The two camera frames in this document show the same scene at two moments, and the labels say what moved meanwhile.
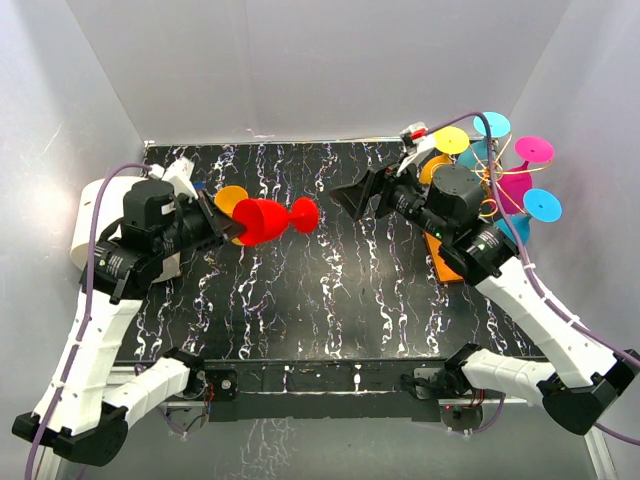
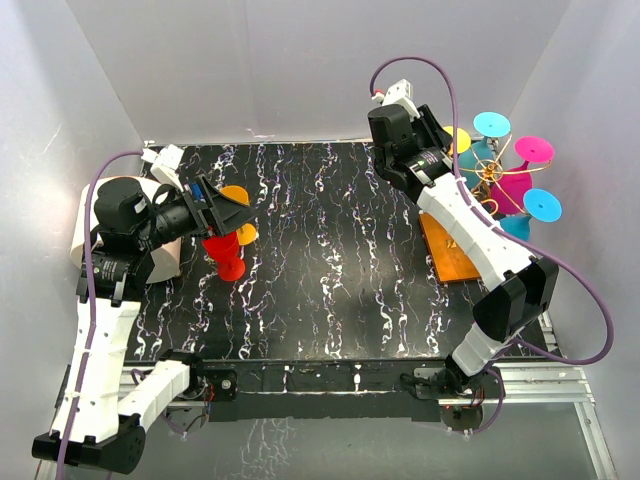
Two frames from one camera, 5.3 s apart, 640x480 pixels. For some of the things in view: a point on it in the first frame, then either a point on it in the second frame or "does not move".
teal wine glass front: x=538 y=203 does not move
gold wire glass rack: x=490 y=172 does not move
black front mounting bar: x=286 y=389 does not move
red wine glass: x=266 y=220 -> x=224 y=250
